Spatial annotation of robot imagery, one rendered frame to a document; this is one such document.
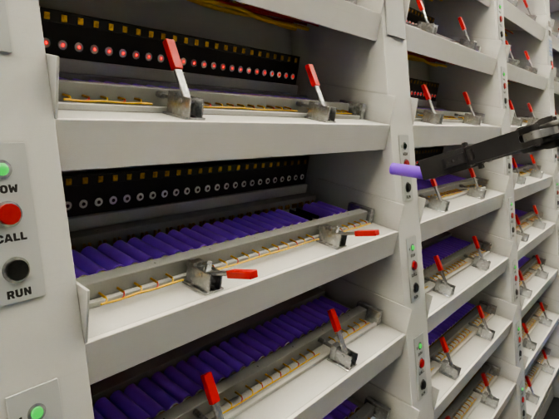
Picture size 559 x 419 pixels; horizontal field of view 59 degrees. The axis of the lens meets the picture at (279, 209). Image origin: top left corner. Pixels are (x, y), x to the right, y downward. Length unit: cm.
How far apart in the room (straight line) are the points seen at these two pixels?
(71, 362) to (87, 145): 19
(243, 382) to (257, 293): 15
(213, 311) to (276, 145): 23
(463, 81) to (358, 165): 73
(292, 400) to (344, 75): 58
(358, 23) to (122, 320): 60
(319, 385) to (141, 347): 33
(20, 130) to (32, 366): 19
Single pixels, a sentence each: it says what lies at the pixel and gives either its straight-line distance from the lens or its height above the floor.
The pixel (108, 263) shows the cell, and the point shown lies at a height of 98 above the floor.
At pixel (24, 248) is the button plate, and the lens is 43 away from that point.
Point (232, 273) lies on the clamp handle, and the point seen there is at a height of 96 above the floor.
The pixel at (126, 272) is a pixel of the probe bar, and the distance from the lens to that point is 54.
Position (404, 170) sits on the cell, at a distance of 76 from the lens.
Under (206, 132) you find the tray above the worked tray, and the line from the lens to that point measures 55.
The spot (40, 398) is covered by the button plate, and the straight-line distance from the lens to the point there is 46.
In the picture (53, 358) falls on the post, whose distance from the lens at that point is 45.
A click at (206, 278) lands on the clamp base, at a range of 55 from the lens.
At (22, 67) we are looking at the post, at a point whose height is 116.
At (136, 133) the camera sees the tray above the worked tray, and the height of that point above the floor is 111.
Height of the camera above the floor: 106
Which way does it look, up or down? 5 degrees down
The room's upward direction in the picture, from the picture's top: 6 degrees counter-clockwise
